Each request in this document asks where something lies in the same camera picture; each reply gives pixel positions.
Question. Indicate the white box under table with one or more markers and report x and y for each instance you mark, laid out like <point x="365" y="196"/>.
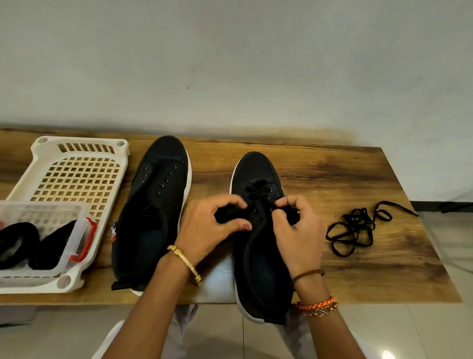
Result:
<point x="16" y="314"/>

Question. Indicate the black sneaker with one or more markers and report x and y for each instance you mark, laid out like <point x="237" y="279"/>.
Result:
<point x="151" y="222"/>
<point x="262" y="274"/>

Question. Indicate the black rolled band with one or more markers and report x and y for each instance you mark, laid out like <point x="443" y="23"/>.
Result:
<point x="16" y="248"/>
<point x="50" y="248"/>

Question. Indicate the black shoelace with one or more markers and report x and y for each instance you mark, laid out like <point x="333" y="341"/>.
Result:
<point x="255" y="189"/>
<point x="358" y="226"/>

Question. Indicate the person's left forearm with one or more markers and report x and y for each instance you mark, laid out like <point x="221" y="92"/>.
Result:
<point x="151" y="318"/>

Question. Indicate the person's right hand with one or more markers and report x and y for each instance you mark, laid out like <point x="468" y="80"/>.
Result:
<point x="299" y="237"/>

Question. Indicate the person's right forearm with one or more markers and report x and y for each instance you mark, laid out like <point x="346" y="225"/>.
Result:
<point x="332" y="329"/>

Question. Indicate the person's left hand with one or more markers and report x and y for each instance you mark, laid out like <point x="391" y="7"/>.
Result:
<point x="199" y="233"/>

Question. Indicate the white plastic lattice basket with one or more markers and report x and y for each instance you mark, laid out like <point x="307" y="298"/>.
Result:
<point x="77" y="174"/>

